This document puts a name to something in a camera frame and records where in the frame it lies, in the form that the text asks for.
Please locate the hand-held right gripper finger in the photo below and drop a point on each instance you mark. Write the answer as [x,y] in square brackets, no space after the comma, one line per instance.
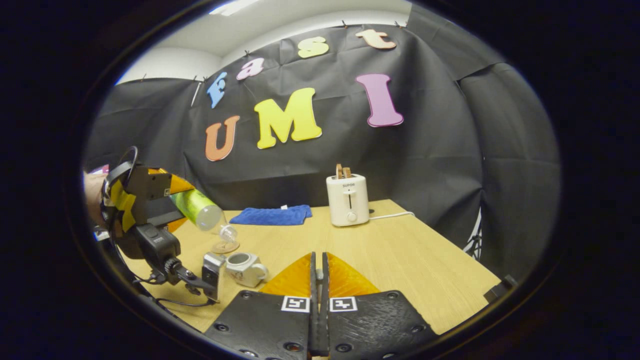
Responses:
[325,300]
[313,300]

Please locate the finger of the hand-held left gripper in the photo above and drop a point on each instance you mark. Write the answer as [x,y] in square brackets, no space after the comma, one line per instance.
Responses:
[172,222]
[180,186]

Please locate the green label water bottle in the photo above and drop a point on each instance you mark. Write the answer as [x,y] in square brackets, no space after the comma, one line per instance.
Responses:
[197,207]

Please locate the round wooden coaster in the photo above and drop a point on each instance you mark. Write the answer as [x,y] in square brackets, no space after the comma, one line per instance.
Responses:
[225,247]

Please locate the white ceramic teacup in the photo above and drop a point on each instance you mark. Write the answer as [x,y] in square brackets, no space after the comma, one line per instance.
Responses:
[245,270]

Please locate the blue towel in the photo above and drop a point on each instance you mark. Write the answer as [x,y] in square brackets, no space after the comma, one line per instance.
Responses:
[272,216]

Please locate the white toaster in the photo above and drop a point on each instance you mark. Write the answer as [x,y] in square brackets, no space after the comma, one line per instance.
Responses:
[347,200]

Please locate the bread slices in toaster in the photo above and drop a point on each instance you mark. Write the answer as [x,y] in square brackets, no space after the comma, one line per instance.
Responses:
[343,171]

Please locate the ceiling light panel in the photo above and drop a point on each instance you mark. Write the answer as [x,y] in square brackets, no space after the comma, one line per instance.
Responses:
[232,7]

